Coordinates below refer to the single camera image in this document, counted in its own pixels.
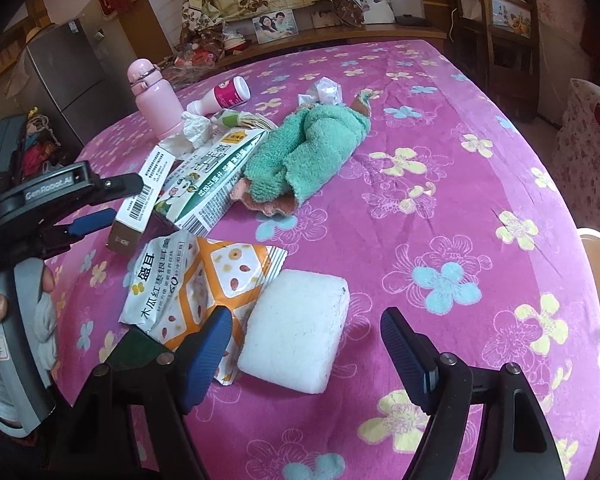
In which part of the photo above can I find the grey refrigerator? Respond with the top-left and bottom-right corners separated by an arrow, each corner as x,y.
22,17 -> 136,147

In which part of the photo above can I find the wooden chair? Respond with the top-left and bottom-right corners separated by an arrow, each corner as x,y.
452,0 -> 541,123

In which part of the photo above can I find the wedding photo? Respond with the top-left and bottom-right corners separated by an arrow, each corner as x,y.
348,0 -> 396,26

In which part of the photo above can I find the small green white packet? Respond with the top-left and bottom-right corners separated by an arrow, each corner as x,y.
211,109 -> 276,136

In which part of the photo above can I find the floral covered sofa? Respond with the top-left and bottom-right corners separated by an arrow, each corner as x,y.
550,77 -> 600,241

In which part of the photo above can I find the white barcode box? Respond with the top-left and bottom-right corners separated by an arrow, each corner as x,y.
106,146 -> 177,253

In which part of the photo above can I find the green white carton box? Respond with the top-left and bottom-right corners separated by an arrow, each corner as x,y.
152,127 -> 270,236

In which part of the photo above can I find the green towel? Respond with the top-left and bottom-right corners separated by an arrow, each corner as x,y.
228,89 -> 372,216

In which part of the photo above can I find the red white pot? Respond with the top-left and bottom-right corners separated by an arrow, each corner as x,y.
223,30 -> 253,52

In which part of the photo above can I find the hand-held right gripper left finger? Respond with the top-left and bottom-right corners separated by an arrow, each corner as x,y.
47,306 -> 233,480

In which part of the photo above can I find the pink water bottle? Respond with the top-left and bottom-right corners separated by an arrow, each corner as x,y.
126,58 -> 187,142

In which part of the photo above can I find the small photo frame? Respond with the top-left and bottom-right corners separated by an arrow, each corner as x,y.
311,9 -> 342,29

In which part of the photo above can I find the framed couple photo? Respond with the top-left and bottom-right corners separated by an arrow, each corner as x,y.
252,8 -> 299,44

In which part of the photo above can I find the white foam sponge block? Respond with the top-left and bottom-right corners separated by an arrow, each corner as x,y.
236,268 -> 351,394

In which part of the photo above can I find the pink floral blanket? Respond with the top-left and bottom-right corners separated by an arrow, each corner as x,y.
45,39 -> 600,480

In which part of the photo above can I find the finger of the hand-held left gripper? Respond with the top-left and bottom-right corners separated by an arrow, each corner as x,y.
40,211 -> 117,250
86,172 -> 144,197

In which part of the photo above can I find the red cloth bundle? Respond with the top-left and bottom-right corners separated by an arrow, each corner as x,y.
20,110 -> 81,178

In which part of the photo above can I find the orange white snack packet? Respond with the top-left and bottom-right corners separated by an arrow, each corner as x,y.
119,234 -> 287,387

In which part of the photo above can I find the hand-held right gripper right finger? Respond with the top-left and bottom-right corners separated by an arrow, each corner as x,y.
380,307 -> 566,480

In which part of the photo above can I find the white yogurt bottle pink label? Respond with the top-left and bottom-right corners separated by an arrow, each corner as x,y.
186,76 -> 251,116

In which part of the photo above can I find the wooden headboard shelf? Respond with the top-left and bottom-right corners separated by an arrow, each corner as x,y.
170,24 -> 448,68

